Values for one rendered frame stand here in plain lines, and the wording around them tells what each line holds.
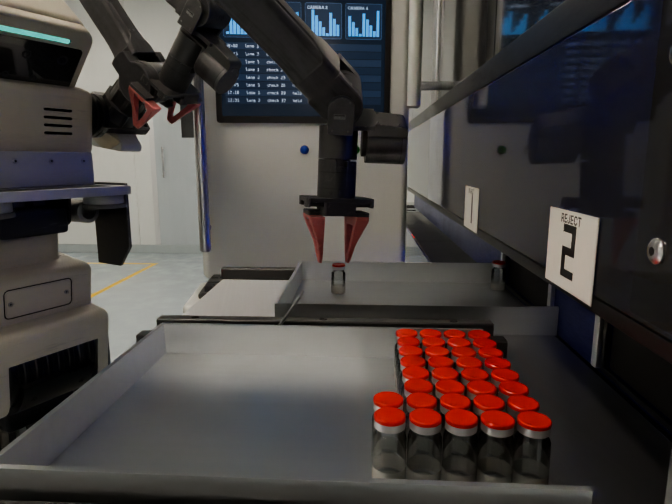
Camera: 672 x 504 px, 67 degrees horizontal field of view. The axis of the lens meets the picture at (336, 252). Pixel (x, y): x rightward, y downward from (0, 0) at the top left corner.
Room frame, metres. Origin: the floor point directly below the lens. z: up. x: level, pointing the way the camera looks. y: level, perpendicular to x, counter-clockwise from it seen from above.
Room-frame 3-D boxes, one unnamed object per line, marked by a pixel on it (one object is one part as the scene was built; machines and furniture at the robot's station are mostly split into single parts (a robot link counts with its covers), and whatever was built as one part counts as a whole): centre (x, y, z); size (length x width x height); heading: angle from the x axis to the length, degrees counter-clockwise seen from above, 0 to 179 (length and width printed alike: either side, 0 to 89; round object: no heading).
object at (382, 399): (0.32, -0.04, 0.90); 0.02 x 0.02 x 0.05
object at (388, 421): (0.30, -0.03, 0.90); 0.02 x 0.02 x 0.05
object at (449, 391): (0.37, -0.08, 0.90); 0.18 x 0.02 x 0.05; 177
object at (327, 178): (0.76, 0.00, 1.05); 0.10 x 0.07 x 0.07; 104
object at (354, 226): (0.76, -0.01, 0.98); 0.07 x 0.07 x 0.09; 14
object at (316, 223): (0.76, 0.01, 0.98); 0.07 x 0.07 x 0.09; 14
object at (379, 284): (0.71, -0.10, 0.90); 0.34 x 0.26 x 0.04; 87
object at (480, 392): (0.37, -0.11, 0.90); 0.18 x 0.02 x 0.05; 177
